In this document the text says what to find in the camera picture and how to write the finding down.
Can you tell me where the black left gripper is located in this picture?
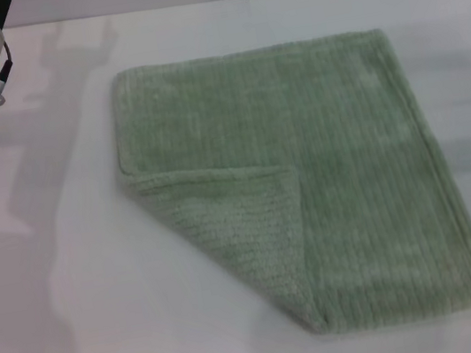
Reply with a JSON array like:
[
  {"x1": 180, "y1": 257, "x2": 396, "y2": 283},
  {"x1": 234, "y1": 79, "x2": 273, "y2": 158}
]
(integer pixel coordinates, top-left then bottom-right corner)
[{"x1": 0, "y1": 0, "x2": 23, "y2": 33}]

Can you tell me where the green ribbed towel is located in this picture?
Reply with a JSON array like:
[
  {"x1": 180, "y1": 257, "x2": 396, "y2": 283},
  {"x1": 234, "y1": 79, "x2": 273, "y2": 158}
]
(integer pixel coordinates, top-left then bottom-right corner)
[{"x1": 101, "y1": 15, "x2": 471, "y2": 353}]

